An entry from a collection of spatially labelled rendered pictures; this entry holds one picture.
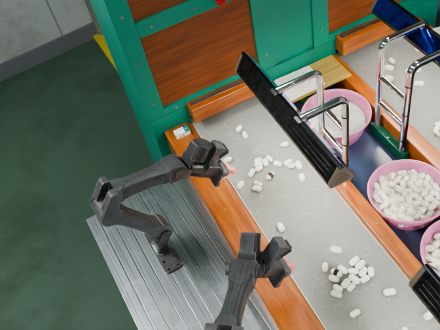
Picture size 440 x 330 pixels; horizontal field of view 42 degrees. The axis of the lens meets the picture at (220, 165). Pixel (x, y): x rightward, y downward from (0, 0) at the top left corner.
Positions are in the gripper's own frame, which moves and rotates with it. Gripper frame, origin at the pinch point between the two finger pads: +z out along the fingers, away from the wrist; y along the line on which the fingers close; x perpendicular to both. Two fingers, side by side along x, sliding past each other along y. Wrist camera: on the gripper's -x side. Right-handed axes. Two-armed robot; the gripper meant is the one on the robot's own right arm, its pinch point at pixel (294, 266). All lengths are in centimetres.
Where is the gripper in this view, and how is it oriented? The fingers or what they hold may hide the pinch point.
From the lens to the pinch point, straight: 172.3
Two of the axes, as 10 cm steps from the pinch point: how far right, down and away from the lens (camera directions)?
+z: 7.8, 0.9, 6.2
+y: -4.2, -6.5, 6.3
